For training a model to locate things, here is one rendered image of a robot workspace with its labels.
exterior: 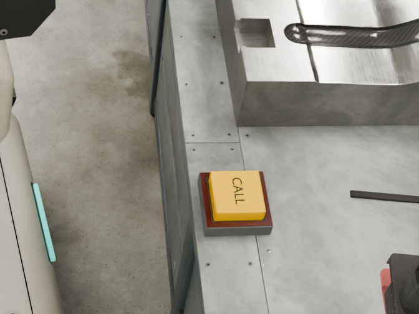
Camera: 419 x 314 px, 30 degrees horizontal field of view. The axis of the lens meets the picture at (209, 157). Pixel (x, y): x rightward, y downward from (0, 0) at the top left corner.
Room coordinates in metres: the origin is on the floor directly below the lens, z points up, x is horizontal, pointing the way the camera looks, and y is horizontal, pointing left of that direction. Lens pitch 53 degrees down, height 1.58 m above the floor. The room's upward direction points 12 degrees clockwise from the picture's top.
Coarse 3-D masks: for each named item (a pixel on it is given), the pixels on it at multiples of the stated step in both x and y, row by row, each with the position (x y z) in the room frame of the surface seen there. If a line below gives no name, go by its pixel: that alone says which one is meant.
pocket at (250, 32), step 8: (240, 24) 0.77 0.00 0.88; (248, 24) 0.77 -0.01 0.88; (256, 24) 0.77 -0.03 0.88; (264, 24) 0.77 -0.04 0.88; (240, 32) 0.77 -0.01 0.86; (248, 32) 0.77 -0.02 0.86; (256, 32) 0.77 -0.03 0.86; (264, 32) 0.78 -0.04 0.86; (240, 40) 0.74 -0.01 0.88; (248, 40) 0.76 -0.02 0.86; (256, 40) 0.76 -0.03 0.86; (264, 40) 0.76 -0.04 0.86; (272, 40) 0.74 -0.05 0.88
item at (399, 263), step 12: (396, 264) 0.41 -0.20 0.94; (408, 264) 0.42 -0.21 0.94; (396, 276) 0.40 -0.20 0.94; (408, 276) 0.39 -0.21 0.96; (396, 288) 0.39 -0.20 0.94; (408, 288) 0.37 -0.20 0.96; (396, 300) 0.37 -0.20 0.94; (408, 300) 0.37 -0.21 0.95; (396, 312) 0.36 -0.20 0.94; (408, 312) 0.36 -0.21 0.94
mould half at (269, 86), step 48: (240, 0) 0.80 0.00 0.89; (288, 0) 0.82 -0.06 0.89; (336, 0) 0.85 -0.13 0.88; (384, 0) 0.86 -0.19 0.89; (240, 48) 0.71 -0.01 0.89; (288, 48) 0.73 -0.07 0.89; (336, 48) 0.75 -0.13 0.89; (240, 96) 0.67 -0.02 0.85; (288, 96) 0.67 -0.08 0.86; (336, 96) 0.69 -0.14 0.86; (384, 96) 0.71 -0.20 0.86
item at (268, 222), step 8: (200, 176) 0.55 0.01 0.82; (208, 176) 0.56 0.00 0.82; (264, 184) 0.56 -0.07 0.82; (264, 192) 0.55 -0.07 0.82; (208, 200) 0.52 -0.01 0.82; (264, 200) 0.54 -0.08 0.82; (208, 208) 0.51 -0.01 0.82; (208, 216) 0.50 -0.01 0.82; (208, 224) 0.49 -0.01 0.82; (216, 224) 0.49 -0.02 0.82; (224, 224) 0.49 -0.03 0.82; (232, 224) 0.50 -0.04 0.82; (240, 224) 0.50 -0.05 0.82; (248, 224) 0.50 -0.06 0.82; (256, 224) 0.50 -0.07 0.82; (264, 224) 0.50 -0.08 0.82
